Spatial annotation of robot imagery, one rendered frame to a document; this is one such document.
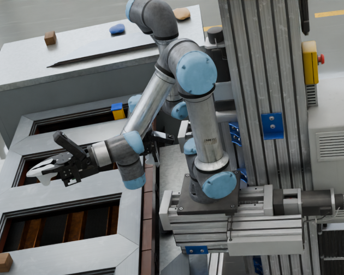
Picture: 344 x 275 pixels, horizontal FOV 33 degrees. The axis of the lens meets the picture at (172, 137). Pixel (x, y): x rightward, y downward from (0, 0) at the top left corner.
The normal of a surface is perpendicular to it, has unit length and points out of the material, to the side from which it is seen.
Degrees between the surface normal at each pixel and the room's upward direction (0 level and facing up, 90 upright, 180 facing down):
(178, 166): 0
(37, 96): 90
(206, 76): 82
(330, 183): 90
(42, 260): 0
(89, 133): 0
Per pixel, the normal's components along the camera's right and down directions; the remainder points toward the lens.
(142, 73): 0.02, 0.56
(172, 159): -0.20, -0.81
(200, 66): 0.26, 0.39
